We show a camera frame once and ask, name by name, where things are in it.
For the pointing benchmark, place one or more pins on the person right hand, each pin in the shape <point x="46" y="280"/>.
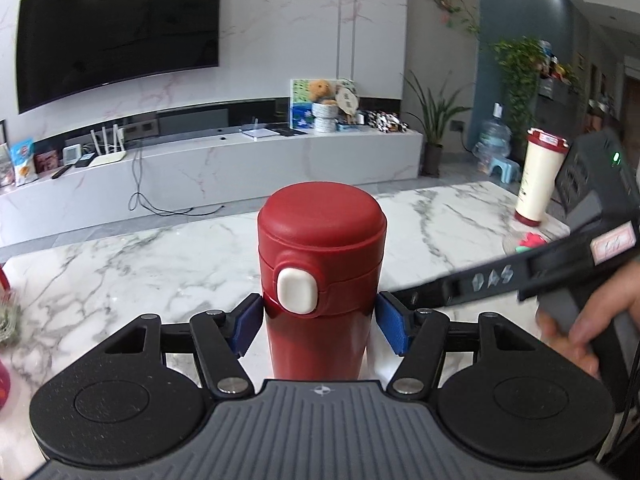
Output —
<point x="619" y="294"/>

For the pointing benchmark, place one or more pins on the white wifi router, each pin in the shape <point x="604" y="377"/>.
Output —
<point x="109" y="146"/>

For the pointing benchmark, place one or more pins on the clear box with green items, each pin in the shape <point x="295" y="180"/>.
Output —
<point x="10" y="313"/>

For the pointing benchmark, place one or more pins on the black white cow toys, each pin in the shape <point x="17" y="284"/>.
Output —
<point x="385" y="122"/>

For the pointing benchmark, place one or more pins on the black curved television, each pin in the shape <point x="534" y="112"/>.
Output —
<point x="64" y="47"/>

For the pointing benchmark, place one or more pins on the blue plastic stool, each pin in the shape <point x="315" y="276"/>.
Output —
<point x="506" y="169"/>

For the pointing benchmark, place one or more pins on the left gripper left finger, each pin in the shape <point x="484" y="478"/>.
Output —
<point x="243" y="323"/>

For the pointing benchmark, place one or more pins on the blue snack bag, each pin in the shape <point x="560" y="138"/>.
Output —
<point x="23" y="161"/>

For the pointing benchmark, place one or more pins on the potted green floor plant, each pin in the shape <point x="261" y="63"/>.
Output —
<point x="433" y="112"/>

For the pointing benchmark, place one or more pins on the white marble tv cabinet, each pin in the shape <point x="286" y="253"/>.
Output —
<point x="200" y="173"/>

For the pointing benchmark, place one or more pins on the white red mug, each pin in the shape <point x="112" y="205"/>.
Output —
<point x="4" y="282"/>

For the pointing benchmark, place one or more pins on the white round paper fan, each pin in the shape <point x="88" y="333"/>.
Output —
<point x="347" y="99"/>

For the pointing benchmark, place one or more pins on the green ivy on shelf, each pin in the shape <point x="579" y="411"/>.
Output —
<point x="520" y="61"/>

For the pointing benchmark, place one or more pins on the green blue painting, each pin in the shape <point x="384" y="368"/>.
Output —
<point x="300" y="116"/>

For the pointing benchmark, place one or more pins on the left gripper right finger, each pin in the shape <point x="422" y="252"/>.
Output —
<point x="395" y="322"/>

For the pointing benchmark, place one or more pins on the white patterned pot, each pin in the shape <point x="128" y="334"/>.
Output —
<point x="325" y="116"/>

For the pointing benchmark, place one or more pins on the pink plastic container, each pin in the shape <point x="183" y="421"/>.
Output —
<point x="5" y="385"/>

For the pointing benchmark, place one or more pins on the teddy bear toy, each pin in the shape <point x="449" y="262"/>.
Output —
<point x="320" y="90"/>

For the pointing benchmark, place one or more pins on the water jug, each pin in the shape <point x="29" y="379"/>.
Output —
<point x="494" y="140"/>

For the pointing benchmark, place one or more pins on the white red tall tumbler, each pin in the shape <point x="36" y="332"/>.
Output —
<point x="544" y="157"/>

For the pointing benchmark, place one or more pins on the clear glass plate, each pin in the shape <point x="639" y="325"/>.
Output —
<point x="511" y="239"/>

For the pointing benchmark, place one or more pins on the red thermos bottle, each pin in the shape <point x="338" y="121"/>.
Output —
<point x="321" y="248"/>

